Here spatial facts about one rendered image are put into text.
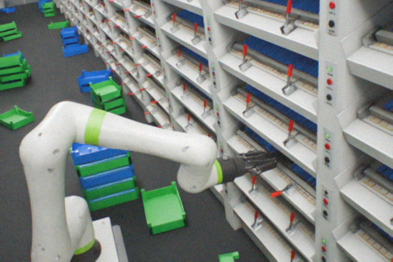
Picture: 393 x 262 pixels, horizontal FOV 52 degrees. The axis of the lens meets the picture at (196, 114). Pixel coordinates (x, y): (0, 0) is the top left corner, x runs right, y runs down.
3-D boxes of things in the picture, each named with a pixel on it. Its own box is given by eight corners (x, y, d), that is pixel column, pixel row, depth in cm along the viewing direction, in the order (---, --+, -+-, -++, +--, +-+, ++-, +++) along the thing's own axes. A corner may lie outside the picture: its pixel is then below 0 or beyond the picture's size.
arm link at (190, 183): (171, 177, 139) (182, 203, 133) (175, 154, 131) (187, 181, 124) (207, 169, 145) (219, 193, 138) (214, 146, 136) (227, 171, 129)
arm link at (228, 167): (210, 178, 144) (221, 191, 136) (210, 149, 139) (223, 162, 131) (225, 174, 146) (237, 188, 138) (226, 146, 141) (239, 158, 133)
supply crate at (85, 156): (74, 165, 213) (70, 153, 209) (73, 148, 230) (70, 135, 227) (129, 151, 219) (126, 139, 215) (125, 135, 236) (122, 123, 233)
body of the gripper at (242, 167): (237, 164, 135) (260, 159, 138) (225, 153, 142) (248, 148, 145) (236, 183, 138) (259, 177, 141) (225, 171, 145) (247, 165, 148)
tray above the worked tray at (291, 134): (320, 182, 120) (306, 152, 113) (226, 110, 171) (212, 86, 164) (370, 141, 123) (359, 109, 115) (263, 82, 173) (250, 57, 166)
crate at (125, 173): (81, 189, 220) (78, 178, 216) (80, 170, 238) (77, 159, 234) (135, 175, 226) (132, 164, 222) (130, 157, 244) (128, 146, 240)
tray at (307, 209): (319, 230, 129) (310, 213, 124) (229, 148, 180) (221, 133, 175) (365, 191, 131) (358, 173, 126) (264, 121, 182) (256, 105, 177)
